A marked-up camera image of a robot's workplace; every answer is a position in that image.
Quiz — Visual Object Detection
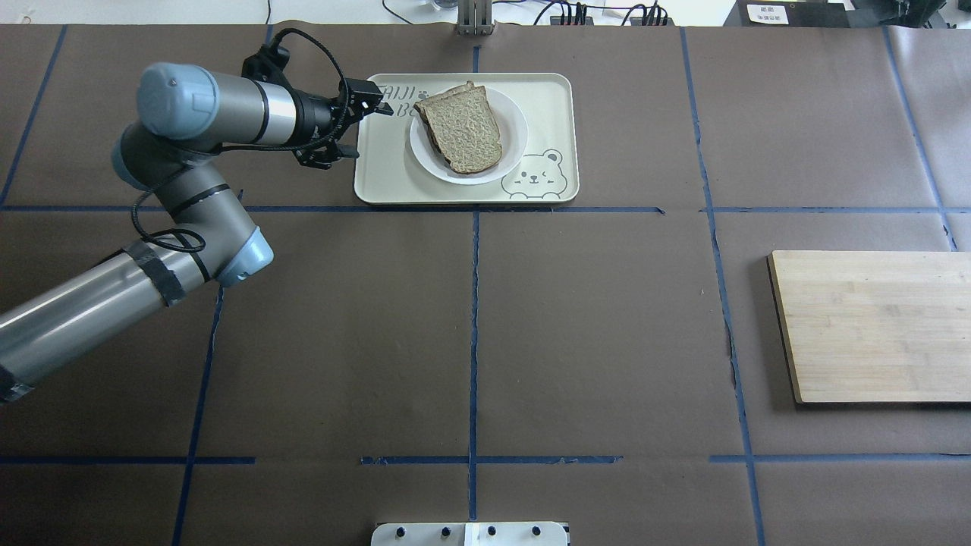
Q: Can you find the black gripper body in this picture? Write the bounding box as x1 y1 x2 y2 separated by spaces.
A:
292 86 354 154

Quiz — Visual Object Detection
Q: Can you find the brown bread slice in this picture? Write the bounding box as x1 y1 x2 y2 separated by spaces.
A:
413 80 503 175

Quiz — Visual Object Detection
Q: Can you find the white round plate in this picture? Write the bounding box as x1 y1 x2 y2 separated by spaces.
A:
409 84 529 186

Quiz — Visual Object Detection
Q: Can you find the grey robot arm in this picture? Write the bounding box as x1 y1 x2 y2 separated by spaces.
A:
1 63 391 403

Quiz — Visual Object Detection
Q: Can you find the cream bear serving tray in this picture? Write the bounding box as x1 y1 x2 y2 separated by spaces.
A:
354 73 580 207

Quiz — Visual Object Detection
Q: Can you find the black power strip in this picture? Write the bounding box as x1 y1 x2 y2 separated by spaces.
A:
533 1 675 27

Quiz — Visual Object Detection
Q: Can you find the black box with label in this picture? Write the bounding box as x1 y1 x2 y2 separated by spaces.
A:
724 1 898 28

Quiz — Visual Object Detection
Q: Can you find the wooden cutting board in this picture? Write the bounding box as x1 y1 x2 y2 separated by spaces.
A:
767 251 970 403

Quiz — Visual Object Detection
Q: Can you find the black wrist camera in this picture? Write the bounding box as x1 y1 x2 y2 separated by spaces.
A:
240 42 291 89

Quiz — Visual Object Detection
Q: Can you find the aluminium frame post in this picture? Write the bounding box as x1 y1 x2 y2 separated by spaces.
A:
457 0 495 36

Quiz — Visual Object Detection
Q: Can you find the white camera stand post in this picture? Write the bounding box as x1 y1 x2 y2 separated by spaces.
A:
370 521 571 545

